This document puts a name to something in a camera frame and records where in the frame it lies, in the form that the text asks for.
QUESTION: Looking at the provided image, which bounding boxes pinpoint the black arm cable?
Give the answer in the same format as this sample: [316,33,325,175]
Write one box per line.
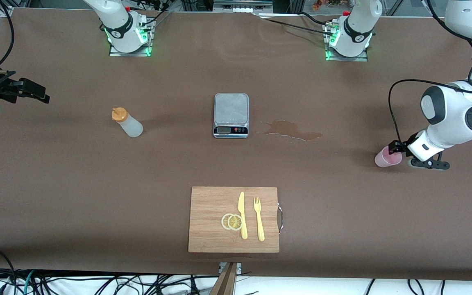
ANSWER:
[0,0,15,67]
[388,0,472,144]

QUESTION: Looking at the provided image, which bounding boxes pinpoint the wooden beam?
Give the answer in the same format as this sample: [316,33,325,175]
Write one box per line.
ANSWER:
[209,262,238,295]

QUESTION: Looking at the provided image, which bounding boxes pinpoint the small metal bracket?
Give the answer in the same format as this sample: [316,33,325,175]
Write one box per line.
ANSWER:
[218,262,243,274]

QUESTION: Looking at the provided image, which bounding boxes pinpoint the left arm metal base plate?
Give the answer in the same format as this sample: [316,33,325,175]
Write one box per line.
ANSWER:
[325,23,369,62]

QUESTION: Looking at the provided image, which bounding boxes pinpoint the yellow plastic fork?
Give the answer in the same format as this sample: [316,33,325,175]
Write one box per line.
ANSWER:
[254,197,266,242]

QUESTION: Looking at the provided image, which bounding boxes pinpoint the pink plastic cup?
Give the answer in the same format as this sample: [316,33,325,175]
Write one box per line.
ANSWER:
[374,146,403,168]

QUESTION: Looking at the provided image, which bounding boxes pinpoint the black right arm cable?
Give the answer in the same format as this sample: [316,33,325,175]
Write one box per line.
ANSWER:
[0,0,15,67]

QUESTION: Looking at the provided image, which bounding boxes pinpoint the clear orange-capped sauce bottle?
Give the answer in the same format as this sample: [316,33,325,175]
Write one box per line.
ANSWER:
[111,107,144,138]

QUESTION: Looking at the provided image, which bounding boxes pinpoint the colourful toy food pile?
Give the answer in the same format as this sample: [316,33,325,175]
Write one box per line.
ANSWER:
[312,0,343,11]

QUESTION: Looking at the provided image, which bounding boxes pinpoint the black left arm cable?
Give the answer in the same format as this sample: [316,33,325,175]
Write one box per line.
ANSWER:
[388,0,472,144]

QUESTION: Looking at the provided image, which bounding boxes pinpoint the brown liquid spill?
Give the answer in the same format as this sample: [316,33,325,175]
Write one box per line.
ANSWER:
[264,120,323,142]

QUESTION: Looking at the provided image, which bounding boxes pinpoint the teal floor cable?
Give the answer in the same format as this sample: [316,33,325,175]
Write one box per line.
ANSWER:
[22,270,36,295]

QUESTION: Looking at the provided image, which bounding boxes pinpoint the white power strip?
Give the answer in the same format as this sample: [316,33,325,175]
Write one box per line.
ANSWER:
[213,0,274,14]

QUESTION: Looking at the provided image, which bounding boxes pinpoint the yellow plastic knife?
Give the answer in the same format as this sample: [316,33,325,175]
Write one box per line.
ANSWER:
[238,191,248,240]

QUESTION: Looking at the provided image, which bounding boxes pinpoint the black base power cable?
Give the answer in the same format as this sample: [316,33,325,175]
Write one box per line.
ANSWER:
[256,12,335,35]

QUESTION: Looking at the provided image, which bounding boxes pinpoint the bamboo cutting board with handle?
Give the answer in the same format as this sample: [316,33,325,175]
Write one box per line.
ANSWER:
[188,186,284,254]

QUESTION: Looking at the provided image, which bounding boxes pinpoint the silver digital kitchen scale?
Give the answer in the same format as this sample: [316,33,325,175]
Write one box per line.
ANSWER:
[213,93,250,139]

